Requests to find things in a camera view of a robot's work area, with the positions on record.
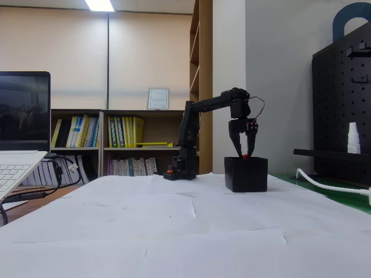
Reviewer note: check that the dark blue arched object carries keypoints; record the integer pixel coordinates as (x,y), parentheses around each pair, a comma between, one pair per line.
(337,23)

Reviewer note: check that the black binder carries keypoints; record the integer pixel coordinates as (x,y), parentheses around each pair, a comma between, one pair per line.
(63,134)

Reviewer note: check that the white laptop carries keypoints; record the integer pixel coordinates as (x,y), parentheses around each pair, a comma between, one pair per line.
(23,116)

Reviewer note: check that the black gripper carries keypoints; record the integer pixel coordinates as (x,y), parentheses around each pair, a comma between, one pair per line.
(238,127)

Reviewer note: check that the tall wooden bookshelf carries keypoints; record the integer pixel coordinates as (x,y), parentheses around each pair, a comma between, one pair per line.
(206,72)

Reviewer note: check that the purple book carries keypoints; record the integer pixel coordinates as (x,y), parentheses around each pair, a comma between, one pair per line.
(110,168)

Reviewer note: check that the black pegboard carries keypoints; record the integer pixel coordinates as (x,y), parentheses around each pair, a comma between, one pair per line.
(333,101)

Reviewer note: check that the black pegboard hook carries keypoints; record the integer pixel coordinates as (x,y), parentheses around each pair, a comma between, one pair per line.
(350,52)
(363,47)
(359,81)

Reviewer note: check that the ceiling light panel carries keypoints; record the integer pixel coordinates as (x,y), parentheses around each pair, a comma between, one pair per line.
(100,5)

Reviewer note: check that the beige roller blind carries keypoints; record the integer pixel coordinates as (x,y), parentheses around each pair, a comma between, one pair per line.
(58,43)
(150,43)

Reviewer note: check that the framed certificate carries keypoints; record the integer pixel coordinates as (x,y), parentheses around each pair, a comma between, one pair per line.
(158,98)

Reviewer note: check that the flat yellow book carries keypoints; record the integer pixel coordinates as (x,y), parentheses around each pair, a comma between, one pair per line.
(153,144)

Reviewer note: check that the black open box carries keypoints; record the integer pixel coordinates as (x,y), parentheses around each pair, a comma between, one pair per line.
(246,176)

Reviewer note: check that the white paper sheet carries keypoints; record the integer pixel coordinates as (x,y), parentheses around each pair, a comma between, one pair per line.
(278,185)
(261,214)
(179,188)
(72,260)
(87,191)
(168,223)
(220,257)
(327,252)

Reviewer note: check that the black orange table clamp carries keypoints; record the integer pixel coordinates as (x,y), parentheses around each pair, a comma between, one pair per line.
(169,176)

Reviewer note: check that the low wooden bookshelf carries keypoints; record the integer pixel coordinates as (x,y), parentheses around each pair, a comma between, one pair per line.
(75,111)
(145,112)

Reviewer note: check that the black pegboard shelf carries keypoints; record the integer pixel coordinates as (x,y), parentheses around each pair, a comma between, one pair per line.
(319,154)

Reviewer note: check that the wide yellow binder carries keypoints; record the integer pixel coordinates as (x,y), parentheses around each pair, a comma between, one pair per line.
(138,131)

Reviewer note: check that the small white bottle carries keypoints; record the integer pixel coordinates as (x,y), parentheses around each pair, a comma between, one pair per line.
(354,139)

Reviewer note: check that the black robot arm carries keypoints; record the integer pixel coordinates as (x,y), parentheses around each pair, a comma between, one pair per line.
(188,130)

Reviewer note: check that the green desk mat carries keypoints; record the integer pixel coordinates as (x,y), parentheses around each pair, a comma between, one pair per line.
(336,195)

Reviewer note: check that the black laptop stand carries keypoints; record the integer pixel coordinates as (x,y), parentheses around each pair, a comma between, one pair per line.
(29,196)

